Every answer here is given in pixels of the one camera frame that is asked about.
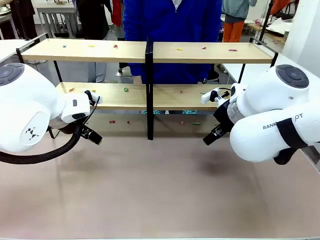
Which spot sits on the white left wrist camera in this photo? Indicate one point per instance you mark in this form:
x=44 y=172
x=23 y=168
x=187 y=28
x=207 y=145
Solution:
x=94 y=96

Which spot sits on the green paper scrap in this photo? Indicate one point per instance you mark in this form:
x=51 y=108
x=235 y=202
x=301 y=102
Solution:
x=196 y=123
x=126 y=89

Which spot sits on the white sheet on desk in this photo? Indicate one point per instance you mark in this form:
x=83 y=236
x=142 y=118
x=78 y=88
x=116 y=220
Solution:
x=278 y=26

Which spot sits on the black office chair base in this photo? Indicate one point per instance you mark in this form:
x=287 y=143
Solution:
x=213 y=75

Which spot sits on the person in blue jacket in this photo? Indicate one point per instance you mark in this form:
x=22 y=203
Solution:
x=172 y=25

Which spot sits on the white side table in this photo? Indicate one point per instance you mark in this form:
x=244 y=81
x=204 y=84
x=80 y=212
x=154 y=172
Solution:
x=10 y=48
x=235 y=71

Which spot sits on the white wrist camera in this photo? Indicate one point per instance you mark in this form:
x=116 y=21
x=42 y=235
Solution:
x=210 y=96
x=94 y=96

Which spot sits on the person in black clothes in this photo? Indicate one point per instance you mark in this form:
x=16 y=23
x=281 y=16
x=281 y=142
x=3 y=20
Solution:
x=23 y=17

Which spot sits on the grey background table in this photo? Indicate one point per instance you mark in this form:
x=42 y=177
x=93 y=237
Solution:
x=57 y=10

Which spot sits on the pink paper scrap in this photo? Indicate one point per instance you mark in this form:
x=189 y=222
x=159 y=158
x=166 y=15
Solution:
x=232 y=50

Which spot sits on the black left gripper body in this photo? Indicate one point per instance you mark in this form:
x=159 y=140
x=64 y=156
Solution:
x=86 y=128

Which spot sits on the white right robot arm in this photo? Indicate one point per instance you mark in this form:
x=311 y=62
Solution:
x=265 y=100

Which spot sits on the wooden shelf with black frame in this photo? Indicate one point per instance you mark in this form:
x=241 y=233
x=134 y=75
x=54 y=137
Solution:
x=82 y=51
x=212 y=53

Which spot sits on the person in black coat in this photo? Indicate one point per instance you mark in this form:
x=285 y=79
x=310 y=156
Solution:
x=92 y=20

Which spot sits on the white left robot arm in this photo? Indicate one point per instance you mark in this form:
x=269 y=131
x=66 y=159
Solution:
x=27 y=100

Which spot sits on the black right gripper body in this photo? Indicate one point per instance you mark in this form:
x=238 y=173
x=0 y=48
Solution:
x=222 y=113

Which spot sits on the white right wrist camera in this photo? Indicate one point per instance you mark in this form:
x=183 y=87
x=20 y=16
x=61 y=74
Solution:
x=210 y=96

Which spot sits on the orange fabric item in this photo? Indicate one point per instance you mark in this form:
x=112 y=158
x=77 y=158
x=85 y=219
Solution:
x=282 y=6

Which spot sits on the red hanging garment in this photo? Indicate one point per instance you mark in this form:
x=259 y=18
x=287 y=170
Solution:
x=116 y=12

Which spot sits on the person with orange trousers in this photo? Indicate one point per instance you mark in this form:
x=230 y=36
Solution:
x=235 y=17

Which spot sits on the black stand pole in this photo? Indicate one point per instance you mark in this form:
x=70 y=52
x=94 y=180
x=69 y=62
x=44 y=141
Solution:
x=266 y=20

